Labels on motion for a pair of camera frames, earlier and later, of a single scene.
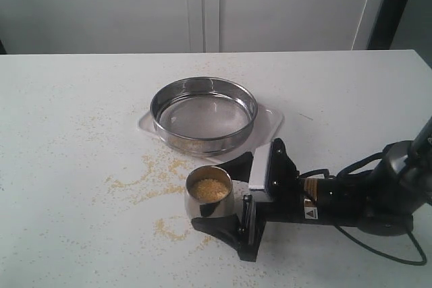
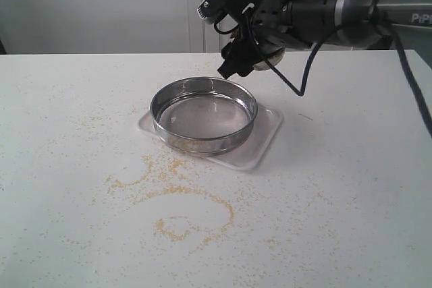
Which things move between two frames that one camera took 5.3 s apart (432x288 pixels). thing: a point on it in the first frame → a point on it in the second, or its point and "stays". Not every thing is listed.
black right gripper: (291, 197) → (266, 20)
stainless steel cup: (208, 193) → (264, 65)
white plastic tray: (269, 123) stays
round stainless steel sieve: (204, 116) stays
